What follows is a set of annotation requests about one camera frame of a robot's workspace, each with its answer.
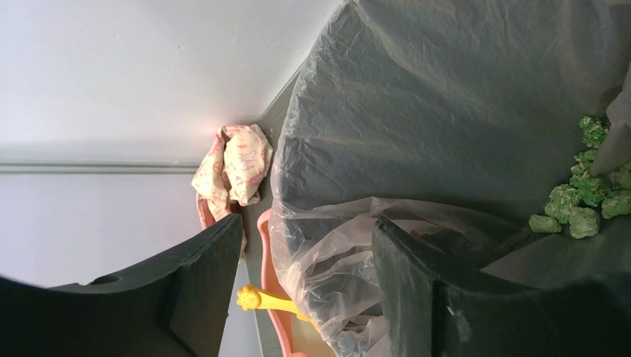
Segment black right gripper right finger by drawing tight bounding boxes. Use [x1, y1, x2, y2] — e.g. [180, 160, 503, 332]
[372, 218, 630, 356]

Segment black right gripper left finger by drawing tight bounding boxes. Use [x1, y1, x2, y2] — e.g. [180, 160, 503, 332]
[1, 214, 243, 356]

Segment orange litter scoop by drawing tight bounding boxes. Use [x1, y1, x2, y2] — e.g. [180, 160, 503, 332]
[237, 284, 320, 333]

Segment pink litter box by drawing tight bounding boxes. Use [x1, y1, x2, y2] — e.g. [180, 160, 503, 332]
[257, 210, 335, 356]

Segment pink plastic trash bag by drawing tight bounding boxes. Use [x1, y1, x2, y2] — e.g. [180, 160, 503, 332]
[269, 1, 630, 356]

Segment green litter clumps in bin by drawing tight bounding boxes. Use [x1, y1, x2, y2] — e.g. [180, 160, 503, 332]
[528, 116, 630, 239]

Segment pink floral cloth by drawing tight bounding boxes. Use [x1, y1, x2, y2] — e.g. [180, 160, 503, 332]
[191, 124, 273, 229]

